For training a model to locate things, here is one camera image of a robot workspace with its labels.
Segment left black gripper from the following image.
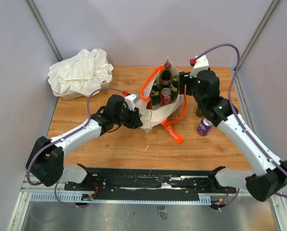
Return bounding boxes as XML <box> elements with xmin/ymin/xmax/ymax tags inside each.
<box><xmin>114</xmin><ymin>104</ymin><xmax>144</xmax><ymax>129</ymax></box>

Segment canvas tote bag orange handles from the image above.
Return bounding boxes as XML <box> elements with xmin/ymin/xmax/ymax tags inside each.
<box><xmin>135</xmin><ymin>58</ymin><xmax>187</xmax><ymax>144</ymax></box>

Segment green bottle gold foil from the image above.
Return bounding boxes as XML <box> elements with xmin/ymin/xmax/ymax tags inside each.
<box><xmin>196</xmin><ymin>106</ymin><xmax>204</xmax><ymax>118</ymax></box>

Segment purple soda can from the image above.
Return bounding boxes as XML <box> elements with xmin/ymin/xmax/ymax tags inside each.
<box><xmin>197</xmin><ymin>117</ymin><xmax>213</xmax><ymax>136</ymax></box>

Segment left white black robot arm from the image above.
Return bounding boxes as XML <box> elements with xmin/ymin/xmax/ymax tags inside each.
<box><xmin>26</xmin><ymin>94</ymin><xmax>143</xmax><ymax>191</ymax></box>

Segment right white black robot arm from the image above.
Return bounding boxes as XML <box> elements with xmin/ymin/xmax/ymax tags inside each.
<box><xmin>179</xmin><ymin>69</ymin><xmax>287</xmax><ymax>202</ymax></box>

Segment green bottle right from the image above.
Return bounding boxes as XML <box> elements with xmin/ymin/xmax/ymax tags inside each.
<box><xmin>170</xmin><ymin>75</ymin><xmax>179</xmax><ymax>101</ymax></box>

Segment cola glass bottle red cap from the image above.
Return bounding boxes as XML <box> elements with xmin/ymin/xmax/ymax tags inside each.
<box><xmin>160</xmin><ymin>63</ymin><xmax>171</xmax><ymax>90</ymax></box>

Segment red cola can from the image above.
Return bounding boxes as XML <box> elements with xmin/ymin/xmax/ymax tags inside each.
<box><xmin>160</xmin><ymin>88</ymin><xmax>171</xmax><ymax>106</ymax></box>

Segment green bottle left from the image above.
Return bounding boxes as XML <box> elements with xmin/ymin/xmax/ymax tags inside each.
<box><xmin>150</xmin><ymin>80</ymin><xmax>160</xmax><ymax>106</ymax></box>

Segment white crumpled cloth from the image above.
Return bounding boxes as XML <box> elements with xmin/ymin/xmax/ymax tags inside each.
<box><xmin>48</xmin><ymin>49</ymin><xmax>114</xmax><ymax>97</ymax></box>

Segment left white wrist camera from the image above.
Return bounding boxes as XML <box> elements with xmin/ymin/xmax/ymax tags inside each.
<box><xmin>124</xmin><ymin>93</ymin><xmax>140</xmax><ymax>111</ymax></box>

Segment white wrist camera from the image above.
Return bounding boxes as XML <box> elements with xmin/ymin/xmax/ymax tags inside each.
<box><xmin>124</xmin><ymin>93</ymin><xmax>140</xmax><ymax>111</ymax></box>
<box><xmin>190</xmin><ymin>55</ymin><xmax>209</xmax><ymax>77</ymax></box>

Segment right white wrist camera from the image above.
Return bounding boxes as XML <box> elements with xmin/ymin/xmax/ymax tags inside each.
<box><xmin>190</xmin><ymin>55</ymin><xmax>209</xmax><ymax>77</ymax></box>

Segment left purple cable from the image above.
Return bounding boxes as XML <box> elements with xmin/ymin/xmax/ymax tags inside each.
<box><xmin>26</xmin><ymin>87</ymin><xmax>127</xmax><ymax>209</ymax></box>

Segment purple cable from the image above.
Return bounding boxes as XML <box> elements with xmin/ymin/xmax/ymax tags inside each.
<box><xmin>26</xmin><ymin>87</ymin><xmax>127</xmax><ymax>209</ymax></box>
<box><xmin>198</xmin><ymin>43</ymin><xmax>287</xmax><ymax>212</ymax></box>

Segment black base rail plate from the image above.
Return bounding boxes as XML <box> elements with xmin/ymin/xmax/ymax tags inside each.
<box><xmin>64</xmin><ymin>167</ymin><xmax>236</xmax><ymax>205</ymax></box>

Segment right aluminium frame post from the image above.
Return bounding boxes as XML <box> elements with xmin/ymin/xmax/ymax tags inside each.
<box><xmin>235</xmin><ymin>0</ymin><xmax>282</xmax><ymax>70</ymax></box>

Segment aluminium frame post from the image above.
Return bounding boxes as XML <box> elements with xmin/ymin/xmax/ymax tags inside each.
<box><xmin>235</xmin><ymin>0</ymin><xmax>282</xmax><ymax>70</ymax></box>
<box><xmin>25</xmin><ymin>0</ymin><xmax>62</xmax><ymax>62</ymax></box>

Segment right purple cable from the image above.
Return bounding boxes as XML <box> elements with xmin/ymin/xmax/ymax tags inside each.
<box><xmin>198</xmin><ymin>43</ymin><xmax>287</xmax><ymax>212</ymax></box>

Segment left aluminium frame post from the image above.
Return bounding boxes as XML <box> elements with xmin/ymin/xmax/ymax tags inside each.
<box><xmin>25</xmin><ymin>0</ymin><xmax>62</xmax><ymax>62</ymax></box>

